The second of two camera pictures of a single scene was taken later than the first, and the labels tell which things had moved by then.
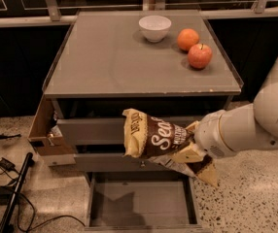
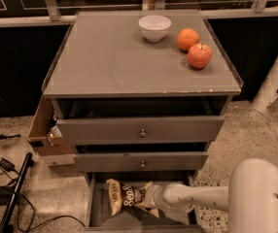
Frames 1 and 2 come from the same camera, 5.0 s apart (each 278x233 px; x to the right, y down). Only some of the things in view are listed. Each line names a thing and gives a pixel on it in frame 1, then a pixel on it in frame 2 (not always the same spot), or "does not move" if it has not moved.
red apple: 199,56 does not move
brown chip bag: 149,136 to 121,195
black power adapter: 7,164 does not move
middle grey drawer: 120,162 does not move
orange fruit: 188,38 does not move
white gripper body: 210,134 to 153,196
